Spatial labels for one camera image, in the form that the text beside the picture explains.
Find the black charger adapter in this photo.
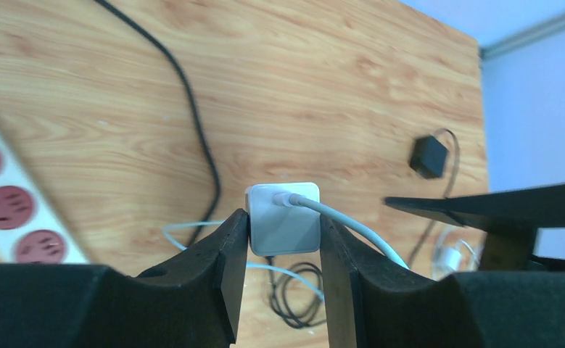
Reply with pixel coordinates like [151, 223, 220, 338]
[409, 135, 448, 179]

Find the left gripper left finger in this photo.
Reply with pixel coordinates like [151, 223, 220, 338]
[0, 209, 249, 347]

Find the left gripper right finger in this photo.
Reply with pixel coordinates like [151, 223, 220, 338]
[320, 217, 565, 347]

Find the aluminium frame rail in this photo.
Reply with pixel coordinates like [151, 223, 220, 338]
[479, 12, 565, 61]

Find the black power strip cord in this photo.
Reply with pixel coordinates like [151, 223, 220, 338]
[94, 0, 222, 248]

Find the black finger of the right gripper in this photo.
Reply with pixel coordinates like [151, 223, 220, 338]
[384, 183, 565, 270]

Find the white charger cable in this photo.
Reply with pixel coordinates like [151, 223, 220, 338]
[162, 191, 411, 304]

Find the white red power strip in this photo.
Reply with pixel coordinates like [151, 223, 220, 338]
[0, 134, 89, 264]

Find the thin black usb cable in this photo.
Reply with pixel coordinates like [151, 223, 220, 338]
[265, 128, 461, 331]

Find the white usb charger plug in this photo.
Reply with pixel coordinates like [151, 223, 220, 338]
[244, 182, 321, 257]

